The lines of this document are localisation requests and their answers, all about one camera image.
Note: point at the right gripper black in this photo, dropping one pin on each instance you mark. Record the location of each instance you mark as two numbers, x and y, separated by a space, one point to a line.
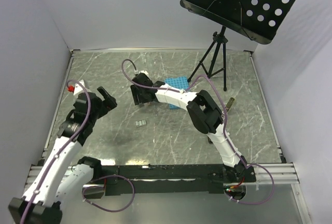
135 93

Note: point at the aluminium frame rail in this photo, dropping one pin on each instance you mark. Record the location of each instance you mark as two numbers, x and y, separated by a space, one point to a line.
266 174

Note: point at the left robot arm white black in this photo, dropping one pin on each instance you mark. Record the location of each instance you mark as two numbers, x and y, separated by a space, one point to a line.
45 199

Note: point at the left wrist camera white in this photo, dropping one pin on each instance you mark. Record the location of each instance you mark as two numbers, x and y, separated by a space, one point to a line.
76 89

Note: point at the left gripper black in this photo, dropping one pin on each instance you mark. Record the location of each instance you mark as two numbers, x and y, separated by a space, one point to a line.
110 102

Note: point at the grey staple strips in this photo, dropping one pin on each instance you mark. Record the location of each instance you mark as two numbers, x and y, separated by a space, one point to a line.
140 123

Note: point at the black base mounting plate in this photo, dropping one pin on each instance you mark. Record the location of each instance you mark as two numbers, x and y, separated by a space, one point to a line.
211 178

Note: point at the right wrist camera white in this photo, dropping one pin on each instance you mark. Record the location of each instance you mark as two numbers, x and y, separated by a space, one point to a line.
143 72

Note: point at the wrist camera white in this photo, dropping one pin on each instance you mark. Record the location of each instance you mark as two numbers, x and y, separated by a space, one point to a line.
143 72
76 89

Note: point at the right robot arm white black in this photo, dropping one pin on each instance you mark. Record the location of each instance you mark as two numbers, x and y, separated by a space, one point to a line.
204 113

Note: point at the blue studded building plate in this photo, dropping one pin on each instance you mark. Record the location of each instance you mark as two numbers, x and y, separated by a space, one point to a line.
178 82

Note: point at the black perforated music stand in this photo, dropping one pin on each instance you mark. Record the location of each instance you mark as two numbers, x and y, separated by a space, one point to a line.
258 20

